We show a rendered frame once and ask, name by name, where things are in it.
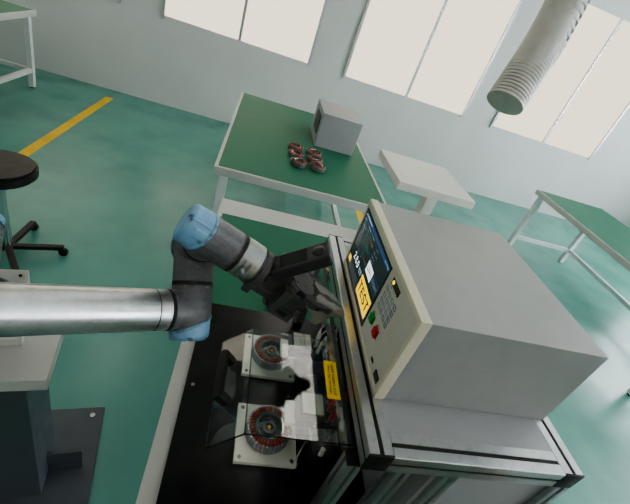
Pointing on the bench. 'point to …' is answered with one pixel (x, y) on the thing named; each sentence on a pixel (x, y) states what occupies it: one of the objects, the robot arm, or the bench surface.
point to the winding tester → (466, 322)
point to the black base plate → (233, 321)
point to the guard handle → (223, 378)
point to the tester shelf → (441, 423)
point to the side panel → (485, 492)
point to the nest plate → (244, 454)
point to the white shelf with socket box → (424, 182)
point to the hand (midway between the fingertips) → (341, 309)
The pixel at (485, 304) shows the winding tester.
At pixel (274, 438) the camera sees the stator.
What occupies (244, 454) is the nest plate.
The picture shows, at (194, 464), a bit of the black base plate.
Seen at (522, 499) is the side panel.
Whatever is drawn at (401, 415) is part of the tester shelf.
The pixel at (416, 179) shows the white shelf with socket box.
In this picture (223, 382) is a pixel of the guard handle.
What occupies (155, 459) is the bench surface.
